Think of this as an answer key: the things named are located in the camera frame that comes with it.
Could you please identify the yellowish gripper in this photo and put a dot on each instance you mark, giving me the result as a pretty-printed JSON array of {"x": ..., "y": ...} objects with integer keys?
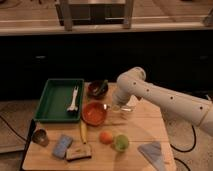
[{"x": 116, "y": 107}]

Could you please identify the silver metal fork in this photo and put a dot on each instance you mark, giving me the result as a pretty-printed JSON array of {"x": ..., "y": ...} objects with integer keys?
[{"x": 123, "y": 108}]

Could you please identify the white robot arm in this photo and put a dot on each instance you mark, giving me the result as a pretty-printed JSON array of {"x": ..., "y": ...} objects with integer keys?
[{"x": 195, "y": 110}]

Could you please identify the red bowl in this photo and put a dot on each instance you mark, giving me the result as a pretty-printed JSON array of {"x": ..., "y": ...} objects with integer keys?
[{"x": 94, "y": 113}]

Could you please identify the dark brown bowl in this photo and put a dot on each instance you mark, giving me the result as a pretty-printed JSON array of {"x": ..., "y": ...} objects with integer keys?
[{"x": 97, "y": 89}]

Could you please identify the orange fruit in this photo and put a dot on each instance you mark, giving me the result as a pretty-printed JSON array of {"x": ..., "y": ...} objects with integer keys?
[{"x": 106, "y": 137}]

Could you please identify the green cup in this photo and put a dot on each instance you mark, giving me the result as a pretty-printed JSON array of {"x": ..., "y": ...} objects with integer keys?
[{"x": 121, "y": 143}]

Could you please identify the yellow banana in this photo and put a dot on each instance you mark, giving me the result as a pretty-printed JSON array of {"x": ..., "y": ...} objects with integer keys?
[{"x": 83, "y": 131}]

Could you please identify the white plastic brush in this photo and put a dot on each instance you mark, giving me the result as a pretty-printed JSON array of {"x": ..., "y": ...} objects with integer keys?
[{"x": 73, "y": 106}]

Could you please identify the green plastic tray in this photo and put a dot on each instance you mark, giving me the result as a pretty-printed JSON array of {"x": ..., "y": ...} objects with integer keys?
[{"x": 56, "y": 98}]

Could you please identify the grey folded cloth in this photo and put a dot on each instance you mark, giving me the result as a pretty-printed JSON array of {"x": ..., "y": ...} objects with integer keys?
[{"x": 152, "y": 152}]

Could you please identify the brown wooden block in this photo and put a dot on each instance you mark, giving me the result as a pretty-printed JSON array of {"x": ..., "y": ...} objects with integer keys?
[{"x": 79, "y": 152}]

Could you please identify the blue sponge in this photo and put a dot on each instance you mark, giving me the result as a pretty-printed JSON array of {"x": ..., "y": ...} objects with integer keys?
[{"x": 63, "y": 143}]

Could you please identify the small metal cup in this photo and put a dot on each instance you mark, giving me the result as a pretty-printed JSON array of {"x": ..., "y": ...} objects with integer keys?
[{"x": 40, "y": 137}]

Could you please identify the metal frame stand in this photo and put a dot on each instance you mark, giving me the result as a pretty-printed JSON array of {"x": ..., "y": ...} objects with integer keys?
[{"x": 94, "y": 12}]

